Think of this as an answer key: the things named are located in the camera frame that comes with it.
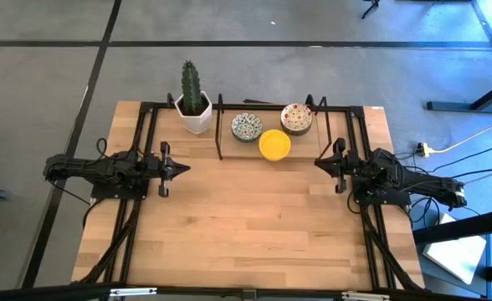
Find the dark metal floor stand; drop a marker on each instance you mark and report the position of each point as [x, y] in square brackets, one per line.
[472, 104]

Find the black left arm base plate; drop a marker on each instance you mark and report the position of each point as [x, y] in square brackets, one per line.
[120, 192]

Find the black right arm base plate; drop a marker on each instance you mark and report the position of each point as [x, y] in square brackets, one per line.
[392, 200]

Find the tall green cactus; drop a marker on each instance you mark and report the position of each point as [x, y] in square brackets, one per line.
[191, 85]

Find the white flat board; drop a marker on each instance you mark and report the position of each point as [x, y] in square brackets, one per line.
[455, 251]

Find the black metal wood shelf rack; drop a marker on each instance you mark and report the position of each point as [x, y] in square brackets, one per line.
[237, 148]

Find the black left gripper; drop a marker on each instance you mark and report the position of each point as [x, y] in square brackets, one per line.
[160, 169]

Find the white angular planter pot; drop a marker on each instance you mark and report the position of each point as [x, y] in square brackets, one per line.
[198, 121]

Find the silver metal bracket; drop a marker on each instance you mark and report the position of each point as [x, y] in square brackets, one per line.
[365, 296]
[133, 292]

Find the black side table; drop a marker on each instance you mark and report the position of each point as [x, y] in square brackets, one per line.
[472, 226]

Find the green bowl red flower pattern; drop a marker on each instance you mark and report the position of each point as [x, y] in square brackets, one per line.
[296, 116]

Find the black table edge rail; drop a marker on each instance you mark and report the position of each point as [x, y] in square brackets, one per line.
[150, 125]
[208, 291]
[229, 108]
[352, 129]

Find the black diagonal frame brace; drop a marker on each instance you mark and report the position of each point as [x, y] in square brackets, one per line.
[112, 251]
[390, 255]

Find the black tripod leg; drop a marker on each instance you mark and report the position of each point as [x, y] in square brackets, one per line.
[370, 7]

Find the teal bowl blue dot pattern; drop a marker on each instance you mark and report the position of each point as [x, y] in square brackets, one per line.
[247, 126]

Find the yellow power strip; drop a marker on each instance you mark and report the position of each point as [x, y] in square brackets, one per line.
[423, 149]

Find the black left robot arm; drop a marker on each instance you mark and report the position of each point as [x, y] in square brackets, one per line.
[87, 169]

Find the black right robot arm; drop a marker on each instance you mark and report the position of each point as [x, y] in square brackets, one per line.
[417, 182]

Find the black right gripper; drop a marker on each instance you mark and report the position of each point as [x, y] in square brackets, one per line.
[346, 165]

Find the plain yellow bowl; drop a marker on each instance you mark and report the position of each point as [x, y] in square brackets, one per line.
[274, 144]

